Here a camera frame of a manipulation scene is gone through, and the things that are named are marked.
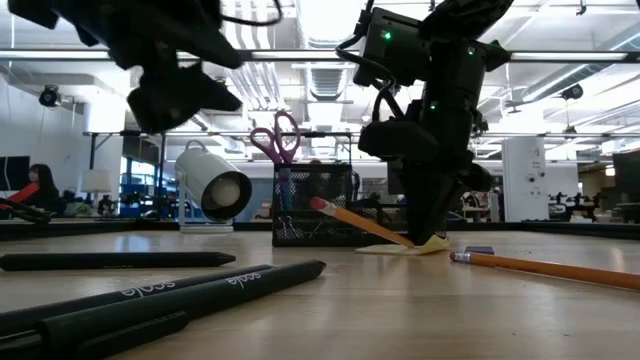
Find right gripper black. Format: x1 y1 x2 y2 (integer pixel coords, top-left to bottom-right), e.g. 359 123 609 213
356 99 495 247

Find black monitor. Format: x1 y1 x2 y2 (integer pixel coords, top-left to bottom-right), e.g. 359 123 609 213
611 150 640 204
0 155 31 192

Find silver ceiling duct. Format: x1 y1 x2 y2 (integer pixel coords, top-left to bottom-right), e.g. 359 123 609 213
293 0 354 103

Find purple handled scissors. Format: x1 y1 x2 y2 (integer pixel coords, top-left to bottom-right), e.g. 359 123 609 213
249 110 302 214

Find person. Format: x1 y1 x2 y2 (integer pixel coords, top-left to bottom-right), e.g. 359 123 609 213
0 163 65 217

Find yellow sticky note pad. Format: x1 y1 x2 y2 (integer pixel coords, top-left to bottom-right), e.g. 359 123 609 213
354 233 452 258

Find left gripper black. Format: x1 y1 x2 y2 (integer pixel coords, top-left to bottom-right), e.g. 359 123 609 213
6 0 245 135

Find black horizontal rig bar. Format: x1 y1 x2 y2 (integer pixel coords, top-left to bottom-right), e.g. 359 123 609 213
0 47 640 64

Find black pen white scale print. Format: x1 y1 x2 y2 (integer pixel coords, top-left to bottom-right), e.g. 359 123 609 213
0 259 328 360
0 263 276 337

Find black ceiling spotlight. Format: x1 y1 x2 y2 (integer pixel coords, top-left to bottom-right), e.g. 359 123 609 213
38 84 63 109
560 82 585 102

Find plain black pen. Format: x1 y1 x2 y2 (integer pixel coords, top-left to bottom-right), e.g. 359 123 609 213
0 250 238 273

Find white lamp shade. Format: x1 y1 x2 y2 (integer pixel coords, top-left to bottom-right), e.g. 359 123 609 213
80 169 113 195

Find black mesh desk organizer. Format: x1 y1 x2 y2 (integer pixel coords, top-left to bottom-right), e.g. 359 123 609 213
270 161 450 249

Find white pillar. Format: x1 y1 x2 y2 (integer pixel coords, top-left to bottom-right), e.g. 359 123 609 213
500 136 548 223

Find black aluminium table frame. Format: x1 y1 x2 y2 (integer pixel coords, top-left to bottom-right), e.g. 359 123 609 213
0 217 640 242

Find orange pencil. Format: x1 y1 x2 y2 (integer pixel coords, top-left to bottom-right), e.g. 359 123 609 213
307 195 417 250
448 250 640 293

